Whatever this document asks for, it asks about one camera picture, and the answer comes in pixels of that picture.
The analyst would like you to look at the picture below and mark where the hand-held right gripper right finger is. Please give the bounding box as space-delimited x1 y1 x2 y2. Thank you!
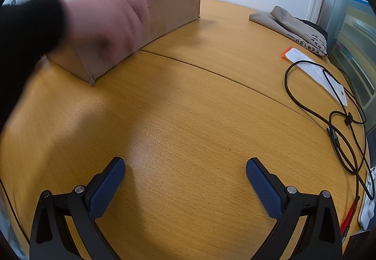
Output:
246 157 344 260

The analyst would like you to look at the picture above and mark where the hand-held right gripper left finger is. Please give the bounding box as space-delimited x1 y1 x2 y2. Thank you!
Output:
29 157 126 260

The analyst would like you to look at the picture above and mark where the cardboard box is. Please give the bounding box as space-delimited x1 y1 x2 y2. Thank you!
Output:
45 0 202 86

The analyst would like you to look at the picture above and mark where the person's left forearm black sleeve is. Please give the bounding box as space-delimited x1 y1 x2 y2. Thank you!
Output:
0 0 69 131

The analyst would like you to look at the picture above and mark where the person's left hand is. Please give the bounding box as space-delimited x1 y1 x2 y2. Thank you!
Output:
63 0 149 73

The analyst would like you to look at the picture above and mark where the white power strip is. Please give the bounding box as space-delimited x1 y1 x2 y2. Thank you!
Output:
358 166 376 231

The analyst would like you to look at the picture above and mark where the black box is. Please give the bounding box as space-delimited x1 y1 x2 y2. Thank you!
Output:
349 233 371 252

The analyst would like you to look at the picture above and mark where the white paper packet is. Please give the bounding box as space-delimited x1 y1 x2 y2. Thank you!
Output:
280 46 349 107

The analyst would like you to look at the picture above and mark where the beige printed cloth bag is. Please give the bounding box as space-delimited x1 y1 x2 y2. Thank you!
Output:
249 5 329 57

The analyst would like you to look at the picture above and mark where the red cable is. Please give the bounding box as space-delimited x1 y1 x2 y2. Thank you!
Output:
341 201 357 237

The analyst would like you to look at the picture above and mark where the black cable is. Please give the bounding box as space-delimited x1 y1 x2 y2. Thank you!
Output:
284 60 376 201

